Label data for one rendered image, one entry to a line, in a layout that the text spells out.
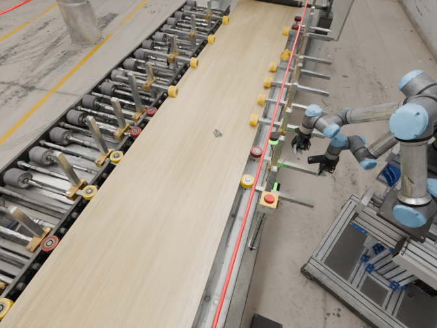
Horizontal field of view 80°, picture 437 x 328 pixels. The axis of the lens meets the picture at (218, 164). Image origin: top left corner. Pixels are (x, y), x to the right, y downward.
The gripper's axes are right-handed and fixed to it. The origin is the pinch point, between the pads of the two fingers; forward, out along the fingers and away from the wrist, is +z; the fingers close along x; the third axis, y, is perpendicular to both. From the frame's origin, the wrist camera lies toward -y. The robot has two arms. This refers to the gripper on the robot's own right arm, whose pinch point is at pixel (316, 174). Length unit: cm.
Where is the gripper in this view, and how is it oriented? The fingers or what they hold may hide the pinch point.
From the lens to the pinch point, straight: 182.2
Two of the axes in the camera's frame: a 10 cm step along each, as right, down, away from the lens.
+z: -0.2, 6.3, 7.8
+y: 9.5, 2.5, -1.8
